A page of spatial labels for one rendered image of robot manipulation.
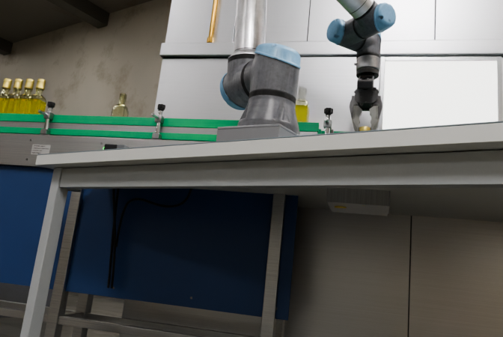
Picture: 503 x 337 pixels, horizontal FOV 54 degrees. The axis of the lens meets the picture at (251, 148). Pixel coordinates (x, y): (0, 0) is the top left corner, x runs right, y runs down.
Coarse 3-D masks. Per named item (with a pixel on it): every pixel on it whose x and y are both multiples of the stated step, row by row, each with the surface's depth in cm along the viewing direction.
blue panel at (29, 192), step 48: (0, 192) 185; (48, 192) 180; (96, 192) 176; (144, 192) 171; (192, 192) 167; (240, 192) 163; (0, 240) 180; (96, 240) 171; (144, 240) 167; (192, 240) 163; (240, 240) 159; (288, 240) 156; (96, 288) 167; (144, 288) 163; (192, 288) 159; (240, 288) 155; (288, 288) 152
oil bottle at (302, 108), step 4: (296, 100) 179; (300, 100) 179; (304, 100) 178; (296, 104) 178; (300, 104) 178; (304, 104) 178; (308, 104) 180; (296, 108) 178; (300, 108) 178; (304, 108) 177; (308, 108) 180; (296, 112) 178; (300, 112) 177; (304, 112) 177; (308, 112) 180; (296, 116) 177; (300, 116) 177; (304, 116) 176; (308, 116) 181; (300, 120) 176; (304, 120) 176
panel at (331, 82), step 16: (304, 64) 197; (320, 64) 196; (336, 64) 194; (352, 64) 193; (384, 64) 190; (304, 80) 196; (320, 80) 194; (336, 80) 193; (352, 80) 191; (384, 80) 189; (320, 96) 192; (336, 96) 191; (320, 112) 191; (336, 112) 189; (368, 112) 186; (320, 128) 189; (336, 128) 188; (352, 128) 186
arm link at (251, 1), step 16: (240, 0) 135; (256, 0) 134; (240, 16) 134; (256, 16) 133; (240, 32) 133; (256, 32) 132; (240, 48) 132; (240, 64) 129; (224, 80) 134; (240, 80) 125; (224, 96) 134; (240, 96) 128
